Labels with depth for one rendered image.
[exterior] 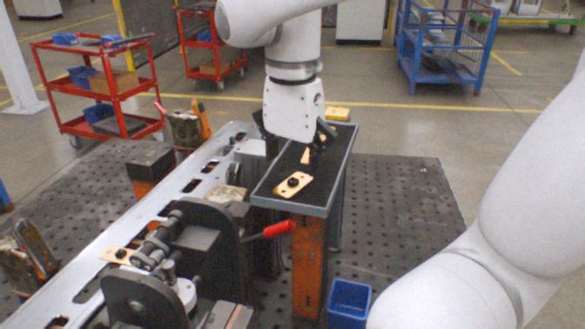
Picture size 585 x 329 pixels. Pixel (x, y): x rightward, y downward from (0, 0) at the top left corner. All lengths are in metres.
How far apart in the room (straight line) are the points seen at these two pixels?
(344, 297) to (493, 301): 0.64
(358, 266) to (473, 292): 0.77
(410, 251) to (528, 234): 0.94
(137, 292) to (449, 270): 0.37
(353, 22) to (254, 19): 6.70
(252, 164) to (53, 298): 0.48
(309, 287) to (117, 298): 0.52
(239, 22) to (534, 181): 0.35
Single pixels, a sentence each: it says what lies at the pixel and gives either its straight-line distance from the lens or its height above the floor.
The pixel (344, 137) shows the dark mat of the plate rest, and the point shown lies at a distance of 0.88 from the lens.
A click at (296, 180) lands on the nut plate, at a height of 1.17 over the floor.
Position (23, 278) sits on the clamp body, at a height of 0.98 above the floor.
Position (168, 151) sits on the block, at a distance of 1.16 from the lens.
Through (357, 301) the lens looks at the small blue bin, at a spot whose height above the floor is 0.73.
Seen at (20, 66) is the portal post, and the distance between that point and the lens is 4.95.
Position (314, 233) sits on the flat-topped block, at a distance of 0.85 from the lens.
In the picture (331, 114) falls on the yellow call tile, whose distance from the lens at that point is 1.01.
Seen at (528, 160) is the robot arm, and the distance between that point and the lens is 0.35.
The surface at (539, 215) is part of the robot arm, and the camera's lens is 0.35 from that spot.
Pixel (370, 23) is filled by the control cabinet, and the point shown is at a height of 0.36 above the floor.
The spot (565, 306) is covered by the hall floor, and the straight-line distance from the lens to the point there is 2.40.
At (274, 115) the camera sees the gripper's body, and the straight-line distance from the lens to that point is 0.63.
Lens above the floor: 1.54
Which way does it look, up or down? 30 degrees down
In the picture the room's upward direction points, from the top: straight up
